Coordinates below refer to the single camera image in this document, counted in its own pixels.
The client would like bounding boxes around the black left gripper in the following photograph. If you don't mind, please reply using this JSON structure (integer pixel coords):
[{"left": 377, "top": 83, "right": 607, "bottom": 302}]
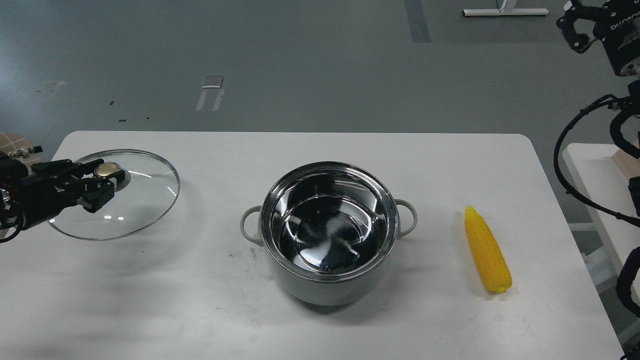
[{"left": 0, "top": 159, "right": 127, "bottom": 231}]

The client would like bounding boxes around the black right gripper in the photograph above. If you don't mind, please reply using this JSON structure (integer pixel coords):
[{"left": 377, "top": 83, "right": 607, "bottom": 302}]
[{"left": 556, "top": 0, "right": 640, "bottom": 76}]

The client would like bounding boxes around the glass pot lid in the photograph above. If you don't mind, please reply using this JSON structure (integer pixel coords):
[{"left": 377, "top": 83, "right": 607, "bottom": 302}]
[{"left": 49, "top": 149, "right": 181, "bottom": 241}]

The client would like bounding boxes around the yellow corn cob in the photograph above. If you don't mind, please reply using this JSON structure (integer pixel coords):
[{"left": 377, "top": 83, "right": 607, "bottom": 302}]
[{"left": 464, "top": 205, "right": 513, "bottom": 294}]

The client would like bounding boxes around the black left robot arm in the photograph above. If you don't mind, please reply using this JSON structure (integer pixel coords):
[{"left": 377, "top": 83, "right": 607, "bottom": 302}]
[{"left": 0, "top": 146, "right": 130, "bottom": 243}]

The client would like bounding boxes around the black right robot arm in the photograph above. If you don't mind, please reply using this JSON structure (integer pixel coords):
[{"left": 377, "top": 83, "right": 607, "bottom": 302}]
[{"left": 553, "top": 0, "right": 640, "bottom": 226}]

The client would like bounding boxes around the stainless steel cooking pot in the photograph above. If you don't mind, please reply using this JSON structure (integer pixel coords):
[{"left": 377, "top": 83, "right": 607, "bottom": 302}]
[{"left": 239, "top": 161, "right": 418, "bottom": 306}]

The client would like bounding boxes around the white side table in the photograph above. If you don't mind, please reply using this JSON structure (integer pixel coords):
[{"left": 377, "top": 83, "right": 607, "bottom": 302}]
[{"left": 562, "top": 143, "right": 640, "bottom": 294}]

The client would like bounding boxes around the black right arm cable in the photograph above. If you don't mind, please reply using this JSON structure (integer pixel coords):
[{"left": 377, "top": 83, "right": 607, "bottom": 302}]
[{"left": 552, "top": 94, "right": 640, "bottom": 360}]

